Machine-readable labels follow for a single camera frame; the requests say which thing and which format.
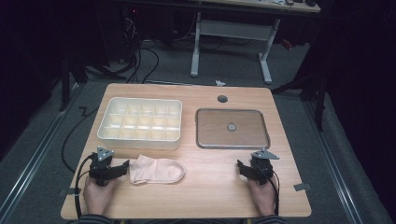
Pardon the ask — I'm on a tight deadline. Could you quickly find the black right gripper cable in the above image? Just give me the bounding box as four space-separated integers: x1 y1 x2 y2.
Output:
261 167 280 217

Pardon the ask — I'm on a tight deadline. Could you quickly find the thin black floor cable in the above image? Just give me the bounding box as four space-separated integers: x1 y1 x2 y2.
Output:
61 106 100 174

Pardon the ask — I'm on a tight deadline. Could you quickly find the black metal stand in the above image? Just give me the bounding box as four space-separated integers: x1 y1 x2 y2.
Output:
271 69 329 132
58 55 127 112

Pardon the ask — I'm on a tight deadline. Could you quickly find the person's left hand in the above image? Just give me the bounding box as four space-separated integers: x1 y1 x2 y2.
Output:
83 176 118 217

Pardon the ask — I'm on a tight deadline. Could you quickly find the metal floor rail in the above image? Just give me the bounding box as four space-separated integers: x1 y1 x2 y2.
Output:
0 82 82 220
302 100 364 224

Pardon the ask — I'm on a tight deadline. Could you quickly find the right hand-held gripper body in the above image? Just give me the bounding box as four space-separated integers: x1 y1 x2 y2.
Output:
247 148 280 187

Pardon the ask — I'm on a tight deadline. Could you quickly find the white divided storage box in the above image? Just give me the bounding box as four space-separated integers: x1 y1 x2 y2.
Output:
96 96 183 151

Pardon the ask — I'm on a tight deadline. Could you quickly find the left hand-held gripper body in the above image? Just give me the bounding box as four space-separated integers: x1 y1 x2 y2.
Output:
88 146 125 187

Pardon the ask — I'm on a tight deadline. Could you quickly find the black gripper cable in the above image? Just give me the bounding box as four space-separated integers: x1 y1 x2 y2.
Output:
261 167 280 217
74 153 95 219

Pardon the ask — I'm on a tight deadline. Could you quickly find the white-legged wooden desk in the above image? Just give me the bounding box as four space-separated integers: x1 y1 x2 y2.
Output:
189 0 321 85

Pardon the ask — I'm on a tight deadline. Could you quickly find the grey tape strip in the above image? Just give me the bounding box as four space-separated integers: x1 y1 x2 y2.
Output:
293 182 312 192
59 187 82 198

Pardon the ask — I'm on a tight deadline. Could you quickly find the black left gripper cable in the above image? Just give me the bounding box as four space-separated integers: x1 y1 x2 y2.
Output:
74 153 95 219

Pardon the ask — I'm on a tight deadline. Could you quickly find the bundle of black cables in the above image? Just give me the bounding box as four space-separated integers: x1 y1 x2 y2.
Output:
120 12 161 85

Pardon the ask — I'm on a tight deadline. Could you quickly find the metal-rimmed brown tray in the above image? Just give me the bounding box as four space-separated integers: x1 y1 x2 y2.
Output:
195 107 271 150

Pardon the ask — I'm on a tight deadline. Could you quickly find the person's right hand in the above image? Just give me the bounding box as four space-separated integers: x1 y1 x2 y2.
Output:
247 176 278 217

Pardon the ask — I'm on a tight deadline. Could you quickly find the pale pink sock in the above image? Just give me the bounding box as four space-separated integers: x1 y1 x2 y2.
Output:
128 154 187 186

